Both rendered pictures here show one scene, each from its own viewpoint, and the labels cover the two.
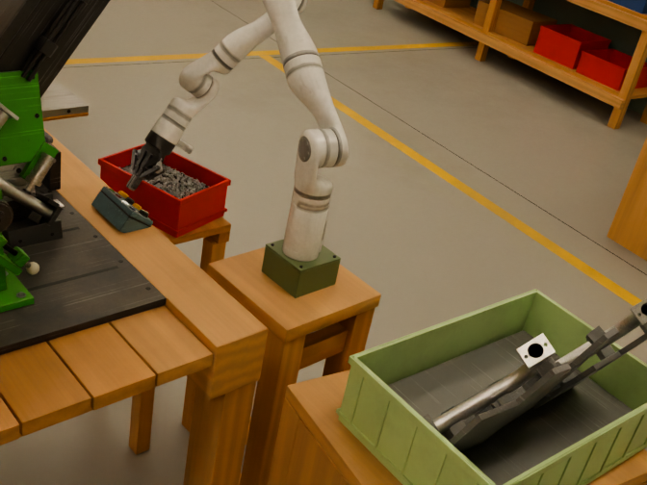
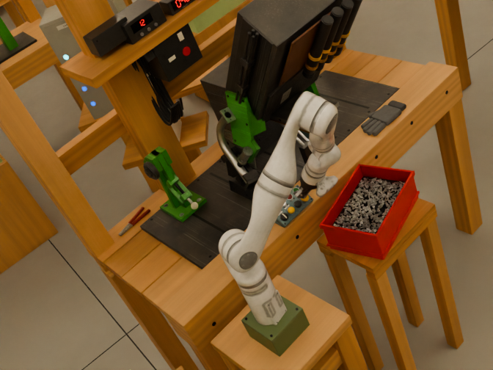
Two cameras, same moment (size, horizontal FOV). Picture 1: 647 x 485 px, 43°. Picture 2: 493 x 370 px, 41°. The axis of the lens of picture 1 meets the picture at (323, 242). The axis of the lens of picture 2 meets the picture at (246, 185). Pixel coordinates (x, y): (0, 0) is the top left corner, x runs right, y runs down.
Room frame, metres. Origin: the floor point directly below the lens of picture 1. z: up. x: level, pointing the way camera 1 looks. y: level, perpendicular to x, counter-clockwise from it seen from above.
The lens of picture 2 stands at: (2.33, -1.20, 2.42)
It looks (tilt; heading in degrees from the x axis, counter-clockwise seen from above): 37 degrees down; 110
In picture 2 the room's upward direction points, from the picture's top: 24 degrees counter-clockwise
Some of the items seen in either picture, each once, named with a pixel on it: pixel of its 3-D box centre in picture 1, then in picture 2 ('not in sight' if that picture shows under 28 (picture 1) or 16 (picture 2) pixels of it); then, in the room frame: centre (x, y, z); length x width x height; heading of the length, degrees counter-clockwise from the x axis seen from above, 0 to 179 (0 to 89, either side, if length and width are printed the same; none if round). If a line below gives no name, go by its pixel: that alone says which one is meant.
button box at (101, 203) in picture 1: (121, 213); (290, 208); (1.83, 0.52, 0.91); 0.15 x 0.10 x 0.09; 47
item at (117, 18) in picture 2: not in sight; (108, 35); (1.38, 0.80, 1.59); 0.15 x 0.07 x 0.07; 47
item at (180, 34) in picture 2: not in sight; (169, 49); (1.51, 0.93, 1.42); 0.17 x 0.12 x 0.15; 47
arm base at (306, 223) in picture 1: (306, 221); (260, 294); (1.78, 0.05, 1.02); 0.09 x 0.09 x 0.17; 57
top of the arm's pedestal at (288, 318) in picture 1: (294, 285); (279, 332); (1.78, 0.05, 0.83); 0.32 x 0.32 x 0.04; 48
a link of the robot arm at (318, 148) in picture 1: (317, 164); (243, 258); (1.78, 0.05, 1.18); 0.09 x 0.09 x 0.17; 34
